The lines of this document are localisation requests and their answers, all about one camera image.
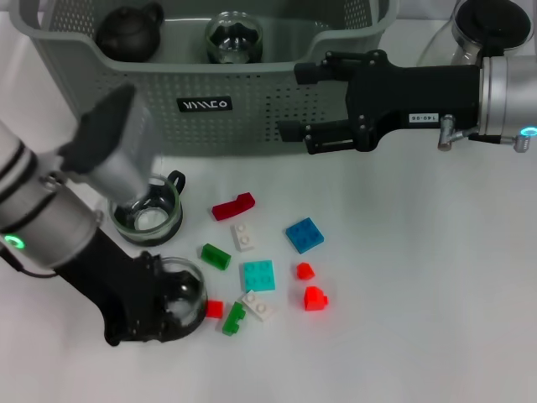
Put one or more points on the dark red curved brick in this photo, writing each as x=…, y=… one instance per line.
x=228, y=210

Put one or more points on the blue four-stud brick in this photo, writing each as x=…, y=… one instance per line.
x=305, y=236

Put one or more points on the grey perforated storage bin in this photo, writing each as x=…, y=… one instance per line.
x=210, y=134

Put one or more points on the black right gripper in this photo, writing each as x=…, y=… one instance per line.
x=419, y=96

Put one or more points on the green notched brick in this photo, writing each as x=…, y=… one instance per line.
x=231, y=323

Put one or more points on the white two-stud brick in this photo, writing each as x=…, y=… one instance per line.
x=242, y=237
x=260, y=307

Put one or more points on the cyan four-stud brick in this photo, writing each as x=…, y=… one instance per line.
x=258, y=276

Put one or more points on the small orange-red brick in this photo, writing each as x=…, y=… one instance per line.
x=305, y=271

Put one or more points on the dark clay teapot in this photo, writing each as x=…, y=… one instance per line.
x=126, y=35

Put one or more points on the green two-stud brick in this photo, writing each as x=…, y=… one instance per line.
x=215, y=256

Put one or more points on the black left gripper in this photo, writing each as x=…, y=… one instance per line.
x=105, y=289

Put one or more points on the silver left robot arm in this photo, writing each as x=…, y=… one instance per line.
x=42, y=218

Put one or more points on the red single-stud brick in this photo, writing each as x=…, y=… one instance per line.
x=215, y=309

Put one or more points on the large orange-red brick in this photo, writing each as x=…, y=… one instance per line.
x=314, y=299

